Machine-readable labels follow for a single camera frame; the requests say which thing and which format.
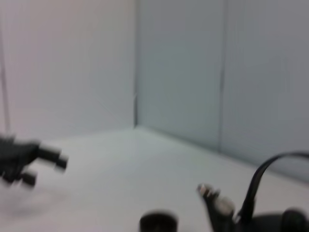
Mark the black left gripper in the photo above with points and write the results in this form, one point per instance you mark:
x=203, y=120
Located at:
x=14, y=157

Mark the small black teacup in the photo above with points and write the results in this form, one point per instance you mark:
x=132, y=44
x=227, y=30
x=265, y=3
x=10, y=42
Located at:
x=159, y=222

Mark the black round teapot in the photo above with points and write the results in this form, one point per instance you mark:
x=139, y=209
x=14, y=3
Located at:
x=272, y=223

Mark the white backdrop panel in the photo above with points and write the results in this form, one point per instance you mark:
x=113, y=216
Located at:
x=241, y=72
x=72, y=60

